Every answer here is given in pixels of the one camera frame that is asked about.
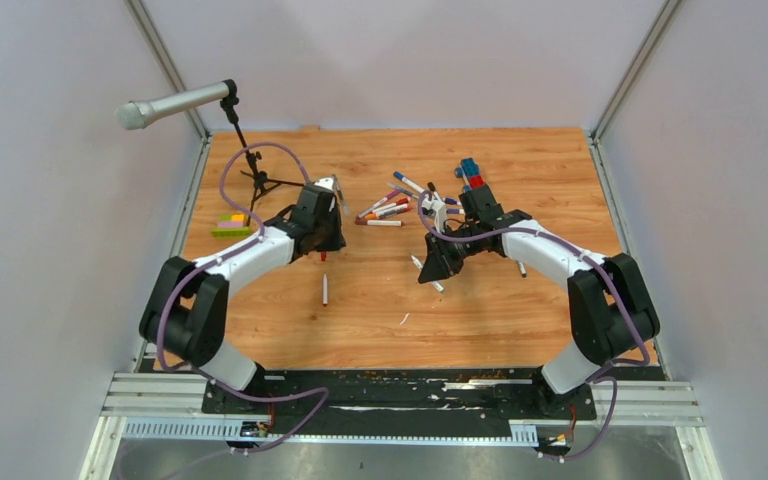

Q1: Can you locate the red capped white marker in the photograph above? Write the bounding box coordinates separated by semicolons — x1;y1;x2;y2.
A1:
368;198;412;219

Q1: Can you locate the orange capped white marker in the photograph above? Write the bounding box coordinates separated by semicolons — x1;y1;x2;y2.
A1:
363;203;409;220

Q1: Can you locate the purple cable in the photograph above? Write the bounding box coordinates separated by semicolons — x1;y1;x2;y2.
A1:
155;141;331;454
417;190;654;462

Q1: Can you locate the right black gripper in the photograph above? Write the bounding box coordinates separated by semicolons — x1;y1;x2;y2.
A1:
419;223;483;284

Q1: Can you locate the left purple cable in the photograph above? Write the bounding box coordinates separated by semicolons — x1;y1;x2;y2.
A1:
155;141;331;454

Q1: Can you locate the brown capped white marker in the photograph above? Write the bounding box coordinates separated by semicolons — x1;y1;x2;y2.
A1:
354;219;403;227

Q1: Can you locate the green white marker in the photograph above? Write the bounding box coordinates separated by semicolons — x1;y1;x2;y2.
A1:
409;254;445;293

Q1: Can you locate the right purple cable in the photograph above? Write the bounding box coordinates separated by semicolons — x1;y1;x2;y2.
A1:
417;190;654;462

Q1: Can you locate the silver microphone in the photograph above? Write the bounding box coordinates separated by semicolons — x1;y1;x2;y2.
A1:
115;79;237;130

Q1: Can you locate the silver grey pen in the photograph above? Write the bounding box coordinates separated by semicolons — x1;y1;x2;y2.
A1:
331;174;350;216

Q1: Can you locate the grey capped marker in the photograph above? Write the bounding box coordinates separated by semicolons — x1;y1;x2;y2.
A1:
387;183;420;200

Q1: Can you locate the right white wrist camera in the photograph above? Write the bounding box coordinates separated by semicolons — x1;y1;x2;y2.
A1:
420;197;448;234

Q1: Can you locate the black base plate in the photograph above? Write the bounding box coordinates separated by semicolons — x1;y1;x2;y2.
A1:
201;368;597;438

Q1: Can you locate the blue capped white marker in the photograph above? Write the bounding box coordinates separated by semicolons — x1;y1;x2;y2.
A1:
393;171;424;196

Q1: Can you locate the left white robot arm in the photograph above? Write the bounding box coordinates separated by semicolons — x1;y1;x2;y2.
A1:
139;176;346;413

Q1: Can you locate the grey slotted cable duct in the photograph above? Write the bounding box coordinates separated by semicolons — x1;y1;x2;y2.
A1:
122;417;540;448

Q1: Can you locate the green pink toy brick stack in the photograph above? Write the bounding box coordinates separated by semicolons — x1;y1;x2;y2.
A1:
211;213;252;238

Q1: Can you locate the blue red toy brick car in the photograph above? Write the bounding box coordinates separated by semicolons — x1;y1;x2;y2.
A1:
454;157;485;191

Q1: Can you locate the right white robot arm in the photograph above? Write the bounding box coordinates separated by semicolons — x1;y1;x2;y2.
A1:
418;185;661;418

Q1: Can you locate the black microphone tripod stand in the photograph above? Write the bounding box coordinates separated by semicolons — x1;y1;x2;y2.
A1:
220;93;302;211

